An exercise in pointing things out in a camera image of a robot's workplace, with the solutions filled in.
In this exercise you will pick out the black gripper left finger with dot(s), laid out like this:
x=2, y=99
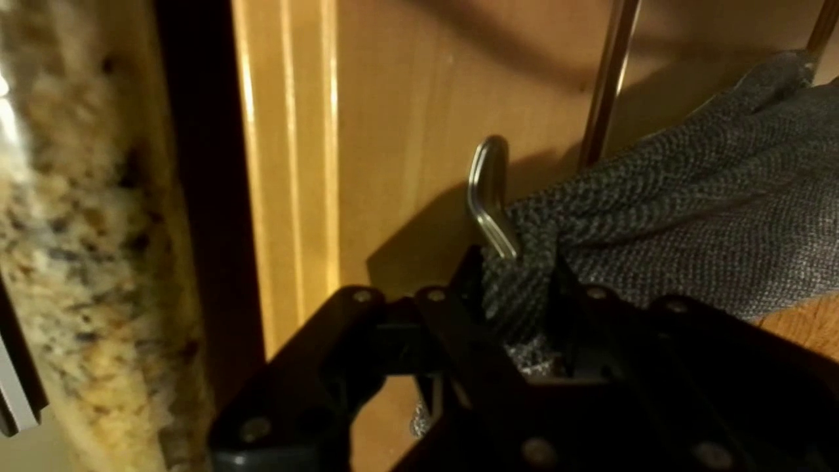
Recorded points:
x=475, y=343

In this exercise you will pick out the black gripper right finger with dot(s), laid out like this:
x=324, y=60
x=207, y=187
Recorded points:
x=581, y=323

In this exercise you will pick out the gray dish towel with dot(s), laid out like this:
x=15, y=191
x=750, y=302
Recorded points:
x=699, y=200

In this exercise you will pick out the wooden drawer with towel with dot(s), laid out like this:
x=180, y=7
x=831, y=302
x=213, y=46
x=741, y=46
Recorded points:
x=411, y=113

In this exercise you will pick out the wooden drawer below towel drawer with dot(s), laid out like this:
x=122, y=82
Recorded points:
x=699, y=43

